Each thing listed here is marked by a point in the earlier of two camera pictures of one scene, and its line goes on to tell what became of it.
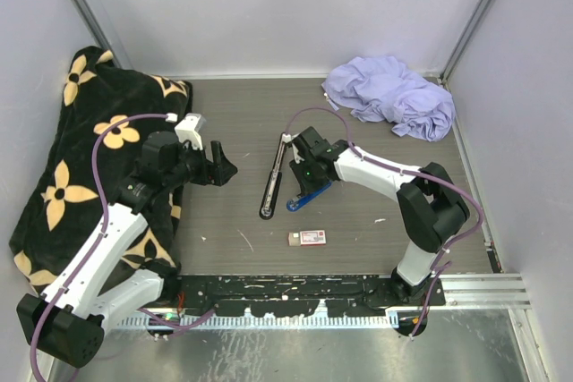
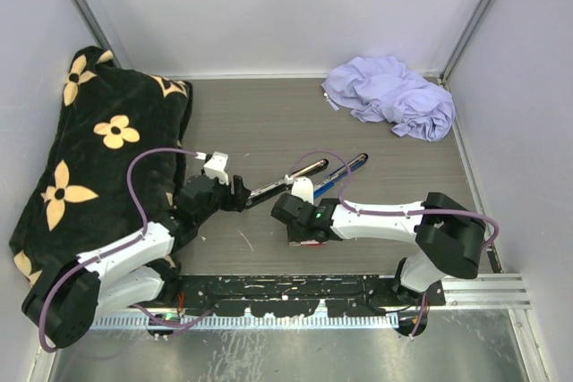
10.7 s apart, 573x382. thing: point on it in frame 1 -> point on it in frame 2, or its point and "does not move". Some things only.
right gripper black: x=306 y=187 -> x=295 y=235
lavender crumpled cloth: x=379 y=89 does not move
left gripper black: x=217 y=172 -> x=234 y=201
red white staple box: x=307 y=238 does not move
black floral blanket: x=83 y=162 does not move
